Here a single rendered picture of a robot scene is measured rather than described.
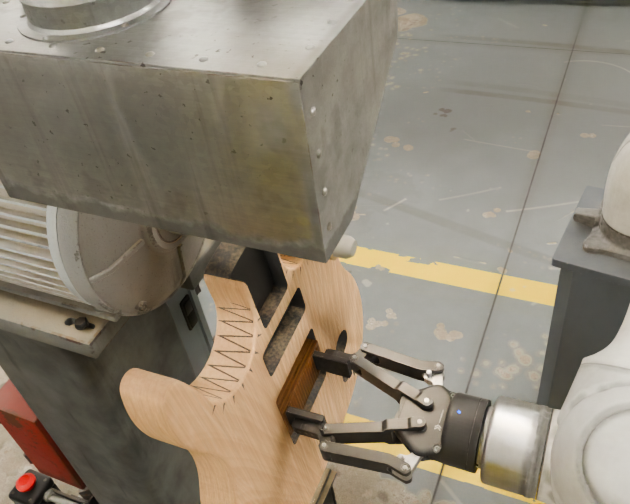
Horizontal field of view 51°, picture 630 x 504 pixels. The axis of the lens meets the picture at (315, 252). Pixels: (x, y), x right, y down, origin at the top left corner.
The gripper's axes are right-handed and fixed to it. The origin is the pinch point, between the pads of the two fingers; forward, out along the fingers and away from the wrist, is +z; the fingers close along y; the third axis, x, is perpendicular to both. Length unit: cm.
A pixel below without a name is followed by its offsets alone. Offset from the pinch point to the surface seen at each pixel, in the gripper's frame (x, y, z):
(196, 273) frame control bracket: -7.8, 17.4, 27.5
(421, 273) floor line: -120, 115, 27
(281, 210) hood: 34.3, -5.1, -7.4
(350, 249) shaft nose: 15.8, 8.1, -4.8
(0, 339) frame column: -5.1, -3.1, 48.3
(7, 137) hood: 37.1, -4.8, 16.1
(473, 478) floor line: -114, 44, -9
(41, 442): -36, -6, 57
